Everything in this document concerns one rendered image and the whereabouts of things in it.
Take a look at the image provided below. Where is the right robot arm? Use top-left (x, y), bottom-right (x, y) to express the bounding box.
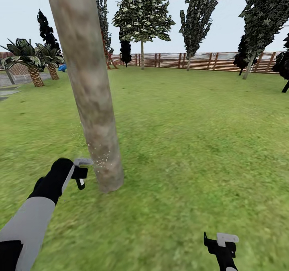
top-left (204, 233), bottom-right (239, 271)

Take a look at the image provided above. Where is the pesticide atomizer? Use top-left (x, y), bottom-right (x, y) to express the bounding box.
top-left (76, 178), bottom-right (85, 190)

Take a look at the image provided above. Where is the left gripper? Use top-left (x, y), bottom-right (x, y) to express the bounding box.
top-left (72, 167), bottom-right (88, 179)

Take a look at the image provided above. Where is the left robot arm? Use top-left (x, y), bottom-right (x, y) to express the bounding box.
top-left (0, 158), bottom-right (93, 271)

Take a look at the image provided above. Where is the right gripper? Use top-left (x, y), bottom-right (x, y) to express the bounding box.
top-left (204, 238), bottom-right (236, 259)

